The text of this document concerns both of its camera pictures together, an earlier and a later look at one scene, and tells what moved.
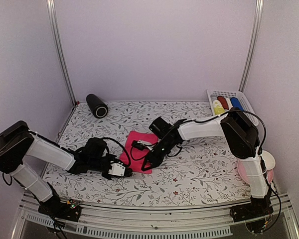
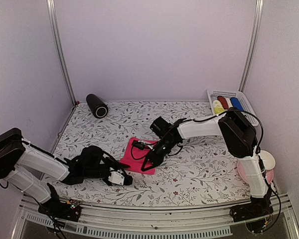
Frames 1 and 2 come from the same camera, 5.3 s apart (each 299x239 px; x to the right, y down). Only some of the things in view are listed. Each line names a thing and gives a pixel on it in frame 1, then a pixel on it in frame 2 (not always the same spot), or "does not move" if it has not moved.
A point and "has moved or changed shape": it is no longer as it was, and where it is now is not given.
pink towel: x=138 y=145 has moved or changed shape
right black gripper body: x=160 y=157 does not move
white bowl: x=269 y=160 does not move
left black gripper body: x=95 y=164 to x=91 y=174
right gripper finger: x=144 y=169 does not move
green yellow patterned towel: x=218 y=108 does not move
